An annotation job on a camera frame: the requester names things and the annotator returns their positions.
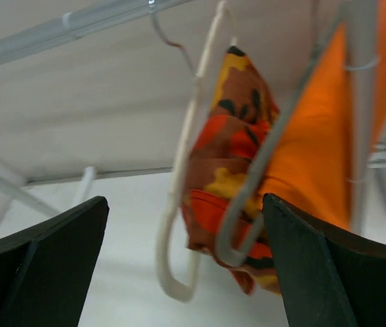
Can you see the white hanger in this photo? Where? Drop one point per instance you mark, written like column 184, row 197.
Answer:
column 171, row 286

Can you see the orange cloth on hanger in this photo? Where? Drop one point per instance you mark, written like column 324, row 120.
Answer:
column 311, row 166

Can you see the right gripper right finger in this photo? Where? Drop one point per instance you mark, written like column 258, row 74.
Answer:
column 328, row 276

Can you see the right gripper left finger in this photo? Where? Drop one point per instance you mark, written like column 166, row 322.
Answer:
column 46, row 270

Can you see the white metal clothes rack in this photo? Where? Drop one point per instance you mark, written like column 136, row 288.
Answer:
column 89, row 94

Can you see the grey hanger holding cloth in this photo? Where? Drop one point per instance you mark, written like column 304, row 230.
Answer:
column 223, row 247

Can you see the orange camouflage trousers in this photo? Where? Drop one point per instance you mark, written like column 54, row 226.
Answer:
column 241, row 115

